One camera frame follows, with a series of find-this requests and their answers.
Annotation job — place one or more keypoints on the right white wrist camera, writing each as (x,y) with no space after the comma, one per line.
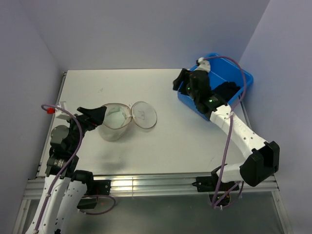
(203,65)

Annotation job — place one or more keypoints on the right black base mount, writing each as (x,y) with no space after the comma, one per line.
(209,183)

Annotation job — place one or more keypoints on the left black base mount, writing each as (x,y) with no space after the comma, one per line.
(99,187)

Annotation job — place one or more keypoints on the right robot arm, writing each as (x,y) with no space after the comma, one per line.
(261,157)

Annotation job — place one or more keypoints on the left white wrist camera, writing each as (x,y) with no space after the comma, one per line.
(60,114)

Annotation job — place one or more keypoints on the blue plastic bin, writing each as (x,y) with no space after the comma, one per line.
(223,69)

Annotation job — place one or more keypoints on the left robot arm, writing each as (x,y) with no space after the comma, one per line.
(64,186)

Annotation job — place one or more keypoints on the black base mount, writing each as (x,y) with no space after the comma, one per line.
(209,183)
(99,187)

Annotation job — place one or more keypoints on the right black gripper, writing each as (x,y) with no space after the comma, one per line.
(181,77)

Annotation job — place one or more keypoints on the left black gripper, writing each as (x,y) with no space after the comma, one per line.
(91,118)

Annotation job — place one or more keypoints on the pale mint bra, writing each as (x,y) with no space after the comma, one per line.
(115,116)

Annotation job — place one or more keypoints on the black garment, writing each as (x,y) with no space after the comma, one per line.
(227,90)

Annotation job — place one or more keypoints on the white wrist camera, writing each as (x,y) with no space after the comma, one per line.
(60,114)
(203,65)

